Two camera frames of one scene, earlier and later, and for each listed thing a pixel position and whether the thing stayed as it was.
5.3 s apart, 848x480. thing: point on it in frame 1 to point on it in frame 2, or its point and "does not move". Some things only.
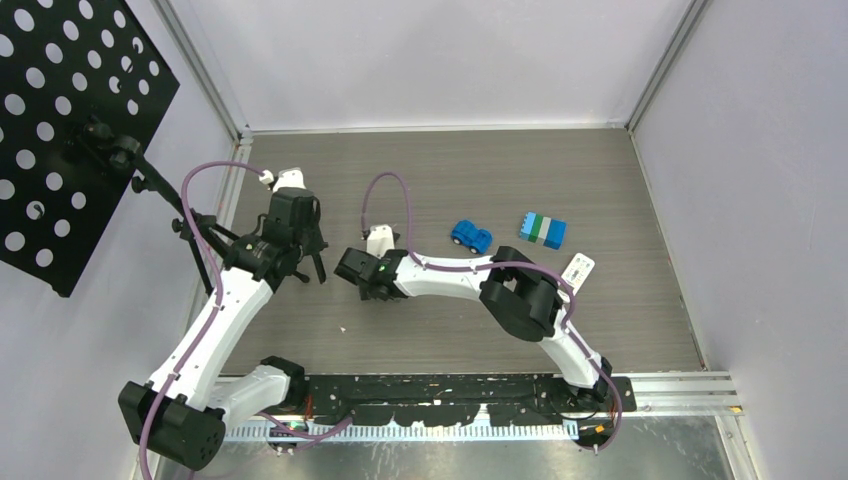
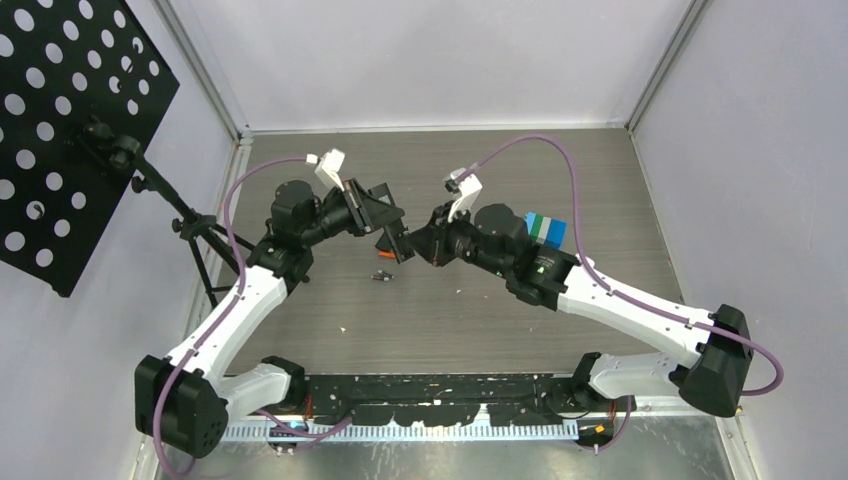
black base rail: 445,398 does not move
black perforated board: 83,90 does not move
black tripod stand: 125,152 does not move
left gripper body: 314,222 to 345,212
